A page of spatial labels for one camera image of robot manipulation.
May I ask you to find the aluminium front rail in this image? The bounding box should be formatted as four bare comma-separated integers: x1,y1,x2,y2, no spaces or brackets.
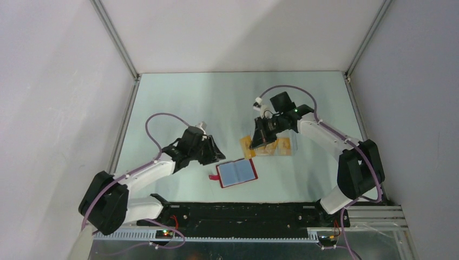
347,205,408,231

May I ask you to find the orange credit card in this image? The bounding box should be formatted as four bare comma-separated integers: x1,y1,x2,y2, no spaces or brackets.
239,135,256,160
277,138,292,156
254,140,279,156

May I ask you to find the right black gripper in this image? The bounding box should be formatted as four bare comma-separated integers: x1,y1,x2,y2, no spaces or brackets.
251,114,286,150

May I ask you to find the right aluminium frame post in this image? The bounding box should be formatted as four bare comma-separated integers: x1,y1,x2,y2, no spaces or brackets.
344,0,393,81

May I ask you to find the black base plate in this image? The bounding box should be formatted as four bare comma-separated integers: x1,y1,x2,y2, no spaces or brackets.
154,202,341,228

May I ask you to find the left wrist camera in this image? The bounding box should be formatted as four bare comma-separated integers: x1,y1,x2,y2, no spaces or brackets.
195,121,207,134

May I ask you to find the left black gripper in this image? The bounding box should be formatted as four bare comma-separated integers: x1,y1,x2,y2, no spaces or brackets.
189,135,226,166

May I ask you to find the aluminium frame post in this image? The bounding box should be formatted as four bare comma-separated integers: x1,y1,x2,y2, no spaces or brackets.
90,0,140,81
344,0,393,81

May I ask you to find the red leather card holder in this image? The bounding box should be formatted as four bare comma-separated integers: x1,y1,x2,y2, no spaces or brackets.
208,159,258,189

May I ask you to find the left aluminium frame post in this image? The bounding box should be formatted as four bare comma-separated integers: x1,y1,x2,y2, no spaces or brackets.
90,0,140,81

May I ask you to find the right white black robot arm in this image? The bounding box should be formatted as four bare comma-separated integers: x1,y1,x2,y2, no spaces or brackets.
250,92,385,226

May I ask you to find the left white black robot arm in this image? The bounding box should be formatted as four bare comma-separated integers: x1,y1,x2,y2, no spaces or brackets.
78,126,226,235

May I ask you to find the grey slotted cable duct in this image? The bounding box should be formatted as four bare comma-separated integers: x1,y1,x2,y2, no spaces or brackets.
94,229,319,243

